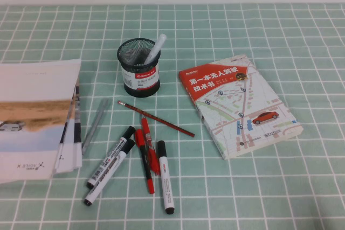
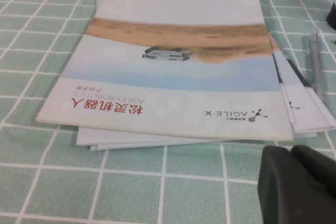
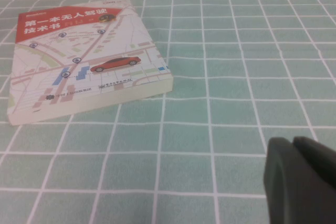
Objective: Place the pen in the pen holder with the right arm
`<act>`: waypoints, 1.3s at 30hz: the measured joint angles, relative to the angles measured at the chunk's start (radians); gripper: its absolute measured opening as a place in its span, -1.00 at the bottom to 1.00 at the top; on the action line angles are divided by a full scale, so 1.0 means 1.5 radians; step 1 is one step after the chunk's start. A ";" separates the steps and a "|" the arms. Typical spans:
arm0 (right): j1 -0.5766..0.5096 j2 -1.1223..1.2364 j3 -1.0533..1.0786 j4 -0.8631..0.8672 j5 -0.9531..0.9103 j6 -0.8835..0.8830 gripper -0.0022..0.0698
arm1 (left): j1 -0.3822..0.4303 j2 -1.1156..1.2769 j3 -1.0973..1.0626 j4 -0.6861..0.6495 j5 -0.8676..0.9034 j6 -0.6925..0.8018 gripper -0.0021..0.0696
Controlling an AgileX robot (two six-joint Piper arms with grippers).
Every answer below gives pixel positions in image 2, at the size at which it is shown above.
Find plain white brochure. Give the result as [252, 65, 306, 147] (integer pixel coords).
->
[76, 126, 263, 152]

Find white brochure with black stripe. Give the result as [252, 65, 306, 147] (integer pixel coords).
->
[282, 50, 336, 134]

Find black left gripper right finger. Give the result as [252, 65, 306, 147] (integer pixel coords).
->
[290, 144, 336, 192]

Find black mesh pen holder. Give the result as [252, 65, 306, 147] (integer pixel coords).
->
[325, 1, 336, 31]

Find green checked tablecloth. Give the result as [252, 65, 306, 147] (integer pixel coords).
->
[0, 0, 336, 224]

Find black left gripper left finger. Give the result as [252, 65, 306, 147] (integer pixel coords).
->
[257, 145, 336, 224]

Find AgileX brochure with desert photo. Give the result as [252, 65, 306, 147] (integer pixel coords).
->
[35, 0, 295, 141]

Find grey pen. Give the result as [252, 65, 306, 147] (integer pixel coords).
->
[301, 33, 328, 106]

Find white brochure with small logo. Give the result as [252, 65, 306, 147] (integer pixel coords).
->
[269, 34, 299, 132]

